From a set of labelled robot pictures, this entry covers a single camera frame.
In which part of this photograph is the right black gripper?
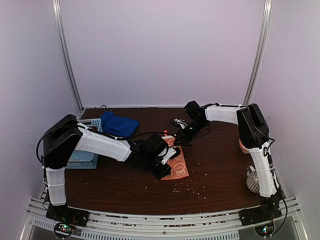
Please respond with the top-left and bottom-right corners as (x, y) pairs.
(175, 119), (208, 146)

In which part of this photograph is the orange bunny pattern towel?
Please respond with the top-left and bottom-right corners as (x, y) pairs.
(161, 146), (189, 181)

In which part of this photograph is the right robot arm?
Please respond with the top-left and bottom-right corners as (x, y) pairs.
(174, 101), (282, 221)

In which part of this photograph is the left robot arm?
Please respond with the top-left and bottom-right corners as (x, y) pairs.
(36, 114), (179, 222)

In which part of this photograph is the blue towel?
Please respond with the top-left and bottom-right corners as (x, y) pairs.
(99, 111), (140, 138)

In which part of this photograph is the orange white patterned bowl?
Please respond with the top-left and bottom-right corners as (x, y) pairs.
(239, 140), (250, 154)

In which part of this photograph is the light blue plastic basket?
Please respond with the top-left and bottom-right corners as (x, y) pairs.
(65, 118), (104, 170)

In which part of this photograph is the grey striped mug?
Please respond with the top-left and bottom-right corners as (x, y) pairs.
(246, 165), (260, 194)

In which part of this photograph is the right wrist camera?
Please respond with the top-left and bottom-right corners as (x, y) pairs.
(169, 118), (188, 129)

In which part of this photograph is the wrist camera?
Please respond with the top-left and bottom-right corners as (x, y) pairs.
(159, 146), (181, 165)
(169, 118), (188, 129)

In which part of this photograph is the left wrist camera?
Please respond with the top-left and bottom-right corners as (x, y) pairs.
(159, 146), (181, 165)

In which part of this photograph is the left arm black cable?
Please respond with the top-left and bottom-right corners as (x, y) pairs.
(94, 127), (171, 143)

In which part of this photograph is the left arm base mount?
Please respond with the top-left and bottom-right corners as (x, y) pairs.
(45, 206), (90, 239)

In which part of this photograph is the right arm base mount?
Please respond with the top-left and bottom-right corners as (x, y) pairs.
(238, 206), (282, 238)

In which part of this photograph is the front aluminium rail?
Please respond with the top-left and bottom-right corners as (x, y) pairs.
(18, 197), (308, 240)

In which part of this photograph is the left aluminium frame post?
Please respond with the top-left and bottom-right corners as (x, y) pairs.
(52, 0), (84, 112)

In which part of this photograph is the aluminium frame post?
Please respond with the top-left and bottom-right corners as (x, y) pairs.
(243, 0), (273, 105)
(52, 0), (84, 112)

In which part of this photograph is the right aluminium frame post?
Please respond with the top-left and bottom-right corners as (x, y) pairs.
(243, 0), (273, 105)

